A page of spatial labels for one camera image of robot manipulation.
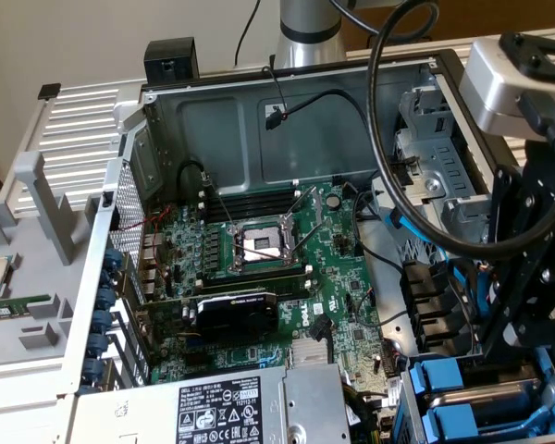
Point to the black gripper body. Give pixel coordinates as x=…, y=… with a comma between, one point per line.
x=538, y=194

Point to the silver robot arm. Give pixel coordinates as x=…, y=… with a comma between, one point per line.
x=319, y=57

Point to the blue disk carrier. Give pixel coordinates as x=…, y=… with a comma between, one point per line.
x=453, y=421

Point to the silver metal drive cage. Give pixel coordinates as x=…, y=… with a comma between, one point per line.
x=467, y=213

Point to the white label tag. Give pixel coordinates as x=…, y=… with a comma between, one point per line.
x=393, y=389

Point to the black plastic clip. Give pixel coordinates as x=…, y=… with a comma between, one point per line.
x=404, y=176

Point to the green motherboard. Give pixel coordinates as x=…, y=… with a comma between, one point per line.
x=333, y=277

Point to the silver chipset heatsink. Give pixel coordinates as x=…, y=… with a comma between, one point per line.
x=309, y=353

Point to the silver coin battery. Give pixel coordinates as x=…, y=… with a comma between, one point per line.
x=334, y=201

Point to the black RAM slot white latch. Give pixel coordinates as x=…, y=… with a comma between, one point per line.
x=289, y=277
x=240, y=208
x=289, y=290
x=240, y=195

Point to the metal socket cover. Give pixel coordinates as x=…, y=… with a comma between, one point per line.
x=315, y=203

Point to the thin metal locking lever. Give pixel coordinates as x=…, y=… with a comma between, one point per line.
x=219, y=203
x=259, y=253

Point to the silver CPU socket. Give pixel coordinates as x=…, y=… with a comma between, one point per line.
x=254, y=238

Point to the black graphics card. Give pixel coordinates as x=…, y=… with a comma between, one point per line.
x=231, y=319

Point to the blue expansion slot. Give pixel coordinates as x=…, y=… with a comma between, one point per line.
x=194, y=343

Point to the open grey PC case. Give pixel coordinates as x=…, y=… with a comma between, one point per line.
x=213, y=139

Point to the silver power supply unit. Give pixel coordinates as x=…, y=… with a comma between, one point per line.
x=166, y=407

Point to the dark blue slot clip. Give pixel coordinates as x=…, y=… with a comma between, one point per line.
x=97, y=345
x=107, y=278
x=101, y=321
x=92, y=370
x=113, y=257
x=104, y=299

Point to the black plastic block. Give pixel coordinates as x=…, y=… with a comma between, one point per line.
x=171, y=51

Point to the grey plastic parts rack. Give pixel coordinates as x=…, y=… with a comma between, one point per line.
x=37, y=277

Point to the green RAM stick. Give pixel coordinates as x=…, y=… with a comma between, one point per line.
x=4, y=311

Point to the small black end cap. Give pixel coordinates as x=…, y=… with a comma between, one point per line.
x=49, y=90

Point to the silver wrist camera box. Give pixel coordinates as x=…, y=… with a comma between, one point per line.
x=490, y=92

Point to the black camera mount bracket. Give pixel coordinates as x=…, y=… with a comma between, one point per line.
x=536, y=51

